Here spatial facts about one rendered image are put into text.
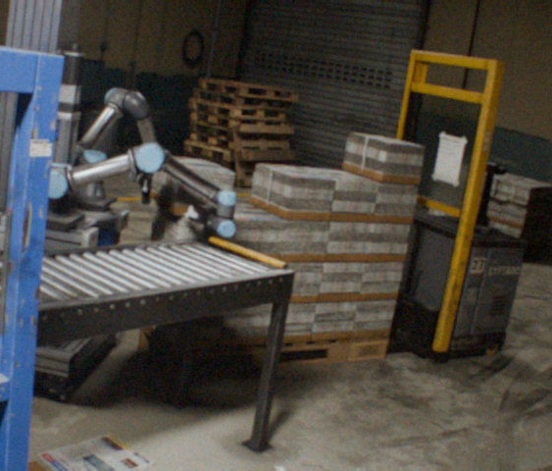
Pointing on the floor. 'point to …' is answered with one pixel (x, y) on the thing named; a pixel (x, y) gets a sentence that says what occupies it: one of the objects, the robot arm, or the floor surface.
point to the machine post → (24, 262)
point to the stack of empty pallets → (222, 125)
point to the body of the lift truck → (475, 278)
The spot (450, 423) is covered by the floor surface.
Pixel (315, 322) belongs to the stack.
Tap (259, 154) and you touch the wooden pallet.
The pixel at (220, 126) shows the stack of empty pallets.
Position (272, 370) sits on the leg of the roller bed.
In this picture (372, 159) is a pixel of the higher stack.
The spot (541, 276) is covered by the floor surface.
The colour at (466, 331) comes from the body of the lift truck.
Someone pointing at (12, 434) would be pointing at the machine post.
